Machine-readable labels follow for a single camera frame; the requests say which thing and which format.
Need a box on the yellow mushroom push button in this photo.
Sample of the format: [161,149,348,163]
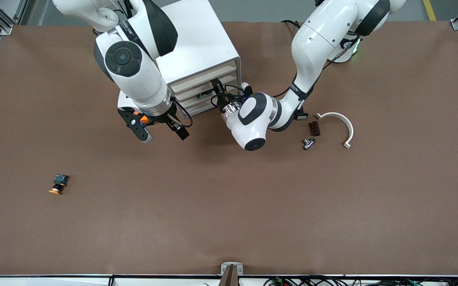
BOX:
[49,174,70,195]

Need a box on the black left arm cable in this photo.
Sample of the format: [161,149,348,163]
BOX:
[211,83,250,110]

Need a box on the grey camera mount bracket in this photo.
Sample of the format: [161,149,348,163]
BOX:
[221,262,244,276]

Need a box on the white curved plastic bracket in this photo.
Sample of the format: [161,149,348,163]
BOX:
[315,112,354,150]

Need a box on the brown flat bar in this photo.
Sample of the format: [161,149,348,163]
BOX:
[219,264,240,286]

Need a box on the black base cable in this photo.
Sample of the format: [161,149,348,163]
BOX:
[281,19,306,31]

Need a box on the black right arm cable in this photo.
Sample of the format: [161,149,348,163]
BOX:
[171,99,193,129]

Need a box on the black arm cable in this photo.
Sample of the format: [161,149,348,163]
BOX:
[211,83,250,110]
[171,99,193,129]

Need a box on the black cable bundle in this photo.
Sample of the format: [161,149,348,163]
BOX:
[263,276,458,286]

